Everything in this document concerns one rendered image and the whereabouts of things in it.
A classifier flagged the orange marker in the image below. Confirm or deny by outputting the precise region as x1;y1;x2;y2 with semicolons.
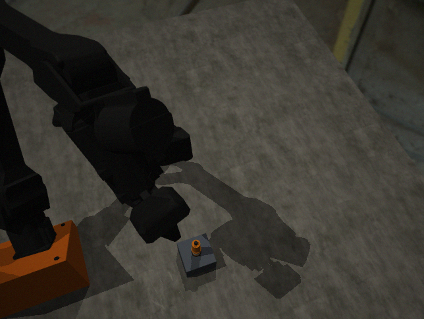
192;240;201;256

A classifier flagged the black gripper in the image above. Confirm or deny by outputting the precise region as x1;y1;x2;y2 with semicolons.
91;154;190;244

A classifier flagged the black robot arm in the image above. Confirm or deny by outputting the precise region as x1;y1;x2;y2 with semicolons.
0;0;193;260

